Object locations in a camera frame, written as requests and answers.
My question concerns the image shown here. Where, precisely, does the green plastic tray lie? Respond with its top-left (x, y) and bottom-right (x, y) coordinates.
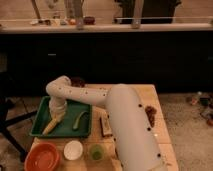
top-left (30, 96), bottom-right (92, 138)

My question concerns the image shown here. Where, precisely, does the orange red bowl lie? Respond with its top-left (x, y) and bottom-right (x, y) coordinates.
top-left (24, 142), bottom-right (60, 171)

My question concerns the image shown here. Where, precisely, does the dark red bowl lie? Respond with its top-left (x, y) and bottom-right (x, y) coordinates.
top-left (71, 77), bottom-right (85, 87)

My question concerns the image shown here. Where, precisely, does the bunch of red grapes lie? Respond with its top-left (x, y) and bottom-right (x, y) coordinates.
top-left (145, 106), bottom-right (157, 126)

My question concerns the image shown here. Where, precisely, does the black chair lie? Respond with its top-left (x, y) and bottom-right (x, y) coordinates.
top-left (0, 72), bottom-right (36, 162)

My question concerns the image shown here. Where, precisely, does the white small bowl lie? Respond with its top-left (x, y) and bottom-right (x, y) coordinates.
top-left (64, 140), bottom-right (83, 161)

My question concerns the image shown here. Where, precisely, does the brown wooden block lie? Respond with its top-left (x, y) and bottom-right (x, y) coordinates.
top-left (100, 116), bottom-right (112, 137)

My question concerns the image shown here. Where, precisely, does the red bowl on counter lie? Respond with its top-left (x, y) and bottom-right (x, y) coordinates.
top-left (83, 16), bottom-right (95, 25)

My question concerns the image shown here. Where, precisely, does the green cup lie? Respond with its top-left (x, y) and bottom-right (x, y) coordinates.
top-left (88, 144), bottom-right (104, 161)

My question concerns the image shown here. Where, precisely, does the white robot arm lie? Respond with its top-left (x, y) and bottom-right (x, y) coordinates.
top-left (46, 76), bottom-right (168, 171)

